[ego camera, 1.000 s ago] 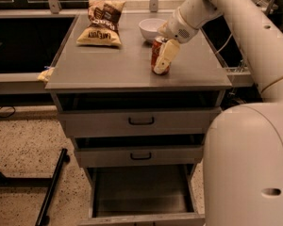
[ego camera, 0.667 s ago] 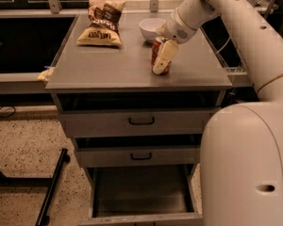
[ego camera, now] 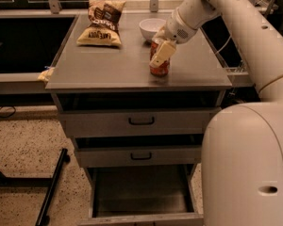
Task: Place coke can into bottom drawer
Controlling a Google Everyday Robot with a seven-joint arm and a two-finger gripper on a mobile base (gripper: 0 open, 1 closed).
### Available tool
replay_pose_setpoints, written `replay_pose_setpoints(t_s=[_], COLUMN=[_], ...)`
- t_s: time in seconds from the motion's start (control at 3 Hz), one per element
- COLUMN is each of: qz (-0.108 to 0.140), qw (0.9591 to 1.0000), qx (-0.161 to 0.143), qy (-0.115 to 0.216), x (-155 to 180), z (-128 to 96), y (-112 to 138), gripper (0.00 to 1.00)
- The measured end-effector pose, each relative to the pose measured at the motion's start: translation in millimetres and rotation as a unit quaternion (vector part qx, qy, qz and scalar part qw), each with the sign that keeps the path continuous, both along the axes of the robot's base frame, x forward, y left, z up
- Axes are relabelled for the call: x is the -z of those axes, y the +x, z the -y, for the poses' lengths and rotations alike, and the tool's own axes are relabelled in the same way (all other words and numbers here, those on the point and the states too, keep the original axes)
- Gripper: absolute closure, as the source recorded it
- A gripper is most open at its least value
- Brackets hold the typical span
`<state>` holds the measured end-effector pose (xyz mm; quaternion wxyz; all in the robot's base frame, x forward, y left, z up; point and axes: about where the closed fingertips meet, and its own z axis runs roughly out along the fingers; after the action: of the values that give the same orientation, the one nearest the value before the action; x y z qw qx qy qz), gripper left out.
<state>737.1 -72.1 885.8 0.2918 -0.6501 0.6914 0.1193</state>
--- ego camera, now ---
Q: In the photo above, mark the grey top drawer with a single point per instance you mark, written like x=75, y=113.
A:
x=129, y=123

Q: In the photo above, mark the black floor stand bar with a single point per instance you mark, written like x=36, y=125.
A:
x=43, y=219

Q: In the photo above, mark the orange coke can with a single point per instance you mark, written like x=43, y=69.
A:
x=163, y=69

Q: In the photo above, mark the grey drawer cabinet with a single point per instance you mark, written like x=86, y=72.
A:
x=89, y=79

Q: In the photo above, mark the yellow sponge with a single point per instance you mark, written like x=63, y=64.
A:
x=46, y=75

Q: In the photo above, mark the grey bottom drawer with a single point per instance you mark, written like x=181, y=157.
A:
x=143, y=196

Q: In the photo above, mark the grey drawer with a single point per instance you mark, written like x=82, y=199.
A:
x=137, y=156
x=143, y=196
x=129, y=123

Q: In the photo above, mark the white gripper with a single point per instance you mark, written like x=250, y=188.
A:
x=175, y=30

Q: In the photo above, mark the white ceramic bowl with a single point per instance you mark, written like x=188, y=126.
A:
x=149, y=27

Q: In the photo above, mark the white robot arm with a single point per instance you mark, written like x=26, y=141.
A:
x=242, y=148

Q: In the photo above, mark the yellow brown chip bag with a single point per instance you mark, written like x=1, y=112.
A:
x=103, y=30

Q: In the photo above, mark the grey middle drawer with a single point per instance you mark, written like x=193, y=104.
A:
x=137, y=156

